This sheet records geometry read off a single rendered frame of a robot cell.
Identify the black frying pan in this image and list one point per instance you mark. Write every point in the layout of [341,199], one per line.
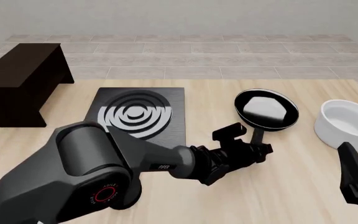
[259,121]

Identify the flat black stove plate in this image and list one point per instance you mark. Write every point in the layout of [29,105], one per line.
[169,98]

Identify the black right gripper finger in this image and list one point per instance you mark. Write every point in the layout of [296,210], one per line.
[348,163]

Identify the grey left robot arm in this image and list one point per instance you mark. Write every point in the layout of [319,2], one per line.
[82,168]

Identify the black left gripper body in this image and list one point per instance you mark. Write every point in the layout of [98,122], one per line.
[261,152]

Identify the dark brown wooden cabinet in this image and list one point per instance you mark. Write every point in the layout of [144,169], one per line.
[17,77]

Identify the white round bowl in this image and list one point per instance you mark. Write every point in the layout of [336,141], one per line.
[343,121]

